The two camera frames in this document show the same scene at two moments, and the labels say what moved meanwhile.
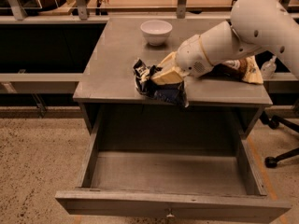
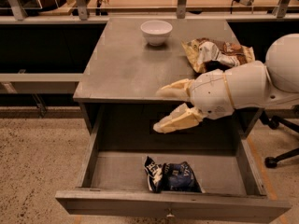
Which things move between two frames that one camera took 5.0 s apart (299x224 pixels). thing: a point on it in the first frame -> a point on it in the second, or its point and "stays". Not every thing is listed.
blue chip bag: x=173 y=93 -> x=170 y=177
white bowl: x=156 y=31 stays
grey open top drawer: x=175 y=165 stays
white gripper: x=191 y=57 -> x=210 y=94
